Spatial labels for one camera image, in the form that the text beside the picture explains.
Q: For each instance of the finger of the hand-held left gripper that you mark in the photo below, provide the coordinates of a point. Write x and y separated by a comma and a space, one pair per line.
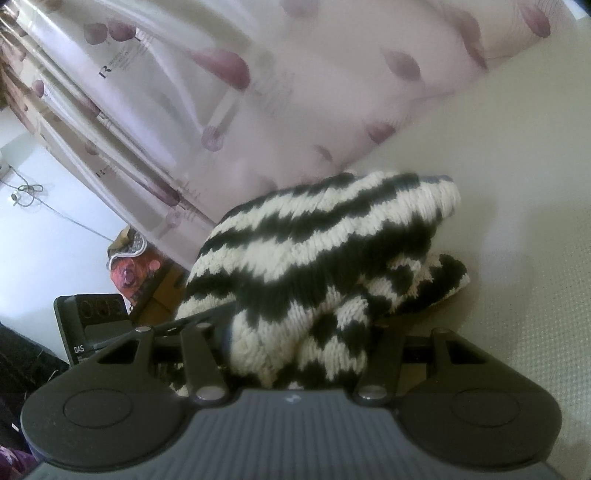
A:
198, 317

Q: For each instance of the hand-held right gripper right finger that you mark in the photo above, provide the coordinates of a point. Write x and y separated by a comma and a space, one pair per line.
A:
385, 362

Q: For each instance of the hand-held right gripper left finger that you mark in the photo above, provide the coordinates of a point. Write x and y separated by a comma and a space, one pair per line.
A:
199, 353

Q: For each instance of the black and white striped sweater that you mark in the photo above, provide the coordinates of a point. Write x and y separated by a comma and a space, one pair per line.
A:
300, 258

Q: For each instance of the brown cardboard box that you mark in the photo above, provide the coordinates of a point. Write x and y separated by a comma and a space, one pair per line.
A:
161, 295

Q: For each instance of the red floral bag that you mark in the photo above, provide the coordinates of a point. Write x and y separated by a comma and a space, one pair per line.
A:
134, 267

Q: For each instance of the pink leaf print curtain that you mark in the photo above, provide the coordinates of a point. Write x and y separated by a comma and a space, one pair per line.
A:
231, 92

